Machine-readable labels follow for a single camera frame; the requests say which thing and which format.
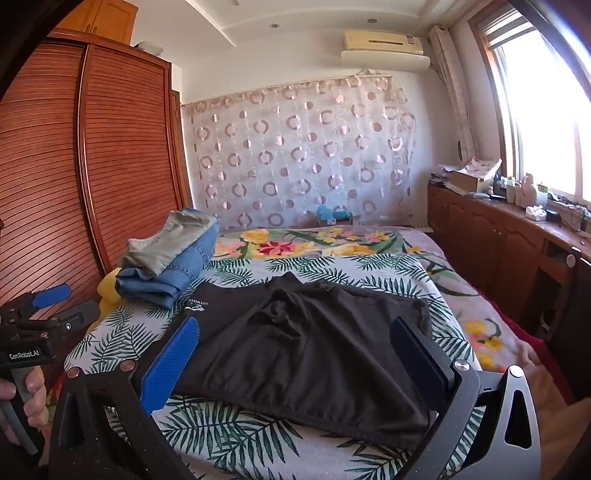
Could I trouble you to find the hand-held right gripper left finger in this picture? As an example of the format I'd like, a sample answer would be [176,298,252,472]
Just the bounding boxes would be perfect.
[48,316,201,480]

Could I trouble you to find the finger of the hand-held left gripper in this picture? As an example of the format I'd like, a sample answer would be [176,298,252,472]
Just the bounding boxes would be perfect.
[0,284,72,324]
[14,300,101,344]

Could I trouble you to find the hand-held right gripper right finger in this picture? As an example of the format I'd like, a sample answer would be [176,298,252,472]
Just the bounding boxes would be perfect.
[389,316,542,480]

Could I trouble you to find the dark grey shorts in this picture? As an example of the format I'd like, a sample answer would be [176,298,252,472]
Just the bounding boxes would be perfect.
[172,271,439,450]

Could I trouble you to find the folded beige pants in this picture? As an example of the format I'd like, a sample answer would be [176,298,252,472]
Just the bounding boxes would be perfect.
[124,210,218,278]

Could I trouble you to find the person's left hand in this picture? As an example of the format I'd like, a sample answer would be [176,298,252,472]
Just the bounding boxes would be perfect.
[0,364,49,446]

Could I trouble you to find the yellow cloth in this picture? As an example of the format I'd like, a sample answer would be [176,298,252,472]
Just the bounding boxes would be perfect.
[85,270,123,333]

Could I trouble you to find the folded blue jeans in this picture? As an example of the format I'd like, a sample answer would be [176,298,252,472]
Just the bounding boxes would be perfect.
[115,208,220,310]

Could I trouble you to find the floral bed sheet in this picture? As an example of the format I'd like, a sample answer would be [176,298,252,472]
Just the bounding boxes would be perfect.
[215,226,546,374]

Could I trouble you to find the leaf print bed cover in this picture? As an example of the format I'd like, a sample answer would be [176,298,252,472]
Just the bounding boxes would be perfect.
[62,251,483,480]

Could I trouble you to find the wooden slatted wardrobe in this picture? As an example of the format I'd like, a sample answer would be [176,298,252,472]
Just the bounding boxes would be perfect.
[0,0,195,370]

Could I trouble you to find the red cloth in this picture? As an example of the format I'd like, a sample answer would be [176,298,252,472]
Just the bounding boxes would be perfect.
[505,318,575,400]

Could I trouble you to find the low wooden cabinet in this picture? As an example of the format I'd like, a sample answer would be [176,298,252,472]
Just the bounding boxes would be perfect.
[427,182,591,342]

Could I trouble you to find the blue toy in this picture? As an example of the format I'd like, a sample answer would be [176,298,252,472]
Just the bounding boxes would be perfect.
[316,204,354,227]

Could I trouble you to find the cardboard box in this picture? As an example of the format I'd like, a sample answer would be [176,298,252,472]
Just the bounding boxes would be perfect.
[450,168,497,195]

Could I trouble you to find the white plastic bottle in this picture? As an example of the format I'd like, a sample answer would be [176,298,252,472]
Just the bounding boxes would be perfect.
[515,173,539,208]

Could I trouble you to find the printed paper sheet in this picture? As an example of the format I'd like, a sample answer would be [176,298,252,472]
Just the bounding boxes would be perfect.
[462,157,502,178]

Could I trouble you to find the white power strip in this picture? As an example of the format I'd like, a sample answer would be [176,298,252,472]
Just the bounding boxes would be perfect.
[549,196,591,232]

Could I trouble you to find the circle pattern sheer curtain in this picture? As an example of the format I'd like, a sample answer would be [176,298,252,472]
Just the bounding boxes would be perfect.
[182,74,419,229]

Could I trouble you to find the beige window curtain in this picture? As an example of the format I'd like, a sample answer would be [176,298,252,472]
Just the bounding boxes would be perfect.
[427,25,478,164]

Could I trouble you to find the wooden frame window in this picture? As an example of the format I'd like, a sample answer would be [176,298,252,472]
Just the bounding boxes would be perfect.
[480,14,591,204]

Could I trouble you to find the wall air conditioner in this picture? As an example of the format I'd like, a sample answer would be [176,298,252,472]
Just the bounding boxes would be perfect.
[341,28,430,72]

